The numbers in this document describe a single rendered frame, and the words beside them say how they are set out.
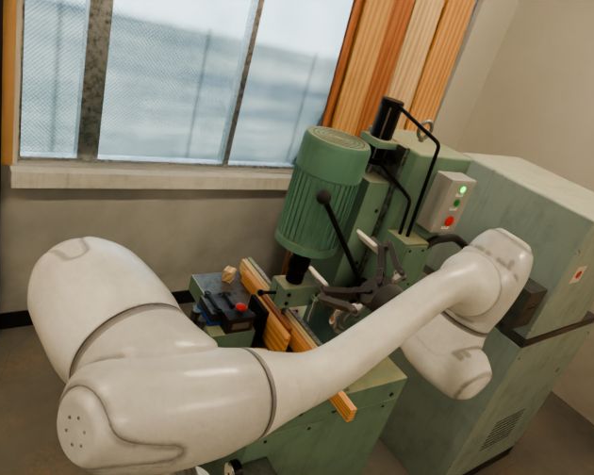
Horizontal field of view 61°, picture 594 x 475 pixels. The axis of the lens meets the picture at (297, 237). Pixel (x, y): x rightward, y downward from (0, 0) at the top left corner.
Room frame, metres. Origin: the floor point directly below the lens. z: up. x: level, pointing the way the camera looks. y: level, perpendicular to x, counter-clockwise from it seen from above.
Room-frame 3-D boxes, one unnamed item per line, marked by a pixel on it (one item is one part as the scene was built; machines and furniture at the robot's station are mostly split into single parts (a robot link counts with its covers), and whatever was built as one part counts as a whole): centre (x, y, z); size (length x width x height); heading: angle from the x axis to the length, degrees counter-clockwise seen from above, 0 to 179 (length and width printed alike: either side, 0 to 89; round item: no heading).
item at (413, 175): (1.43, -0.25, 1.16); 0.22 x 0.22 x 0.72; 39
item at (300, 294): (1.26, -0.04, 1.03); 0.14 x 0.07 x 0.09; 129
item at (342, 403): (1.20, -0.07, 0.92); 0.62 x 0.02 x 0.04; 39
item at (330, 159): (1.25, -0.03, 1.35); 0.18 x 0.18 x 0.31
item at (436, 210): (1.34, -0.36, 1.40); 0.10 x 0.06 x 0.16; 129
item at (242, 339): (1.13, 0.13, 0.91); 0.15 x 0.14 x 0.09; 39
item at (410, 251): (1.26, -0.29, 1.23); 0.09 x 0.08 x 0.15; 129
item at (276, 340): (1.18, 0.01, 0.94); 0.21 x 0.01 x 0.08; 39
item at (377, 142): (1.33, -0.14, 1.54); 0.08 x 0.08 x 0.17; 39
